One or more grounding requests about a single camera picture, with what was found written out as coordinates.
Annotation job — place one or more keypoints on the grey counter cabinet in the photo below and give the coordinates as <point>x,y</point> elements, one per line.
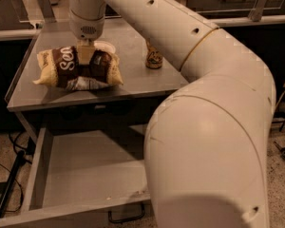
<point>138,80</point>

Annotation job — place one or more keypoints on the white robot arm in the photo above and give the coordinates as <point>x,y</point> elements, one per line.
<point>205,147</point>

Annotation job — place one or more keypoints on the grey open drawer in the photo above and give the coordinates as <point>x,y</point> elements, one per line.
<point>77,177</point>

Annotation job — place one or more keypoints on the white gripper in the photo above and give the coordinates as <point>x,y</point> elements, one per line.
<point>85,28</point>

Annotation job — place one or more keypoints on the white paper bowl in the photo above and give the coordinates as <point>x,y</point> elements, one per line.
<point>104,46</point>

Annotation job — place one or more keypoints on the orange soda can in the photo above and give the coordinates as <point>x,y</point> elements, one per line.
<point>153,58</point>

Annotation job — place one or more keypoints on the black pole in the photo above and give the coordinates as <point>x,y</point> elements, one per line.
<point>7,185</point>

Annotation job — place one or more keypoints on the brown chip bag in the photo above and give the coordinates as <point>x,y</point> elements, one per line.
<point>60,68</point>

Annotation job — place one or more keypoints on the black drawer handle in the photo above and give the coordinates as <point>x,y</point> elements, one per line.
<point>126,213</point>

